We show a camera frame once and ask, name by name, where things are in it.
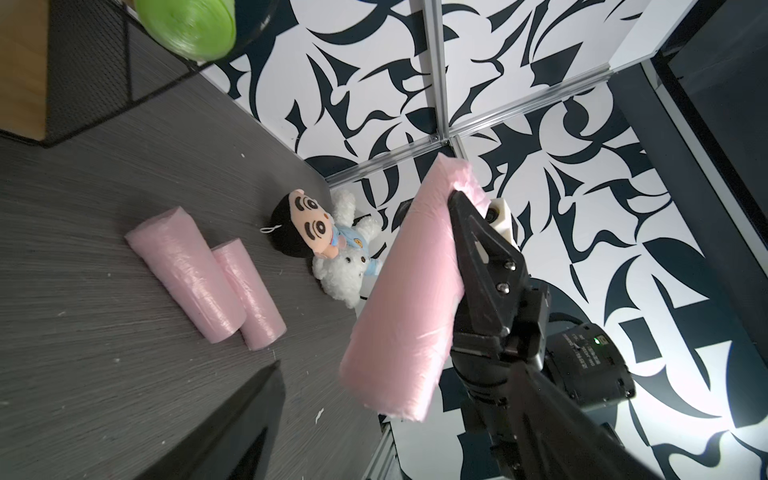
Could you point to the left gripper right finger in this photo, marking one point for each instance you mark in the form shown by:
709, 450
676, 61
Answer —
556, 440

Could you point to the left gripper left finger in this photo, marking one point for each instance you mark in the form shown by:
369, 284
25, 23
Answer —
236, 440

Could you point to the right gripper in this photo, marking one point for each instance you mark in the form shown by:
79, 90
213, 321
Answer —
501, 319

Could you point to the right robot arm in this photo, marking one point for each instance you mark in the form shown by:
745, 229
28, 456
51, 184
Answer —
581, 362

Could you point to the white teddy bear plush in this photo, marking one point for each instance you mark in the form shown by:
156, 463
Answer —
342, 277

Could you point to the cartoon boy plush doll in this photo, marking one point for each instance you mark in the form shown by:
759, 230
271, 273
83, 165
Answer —
300, 227

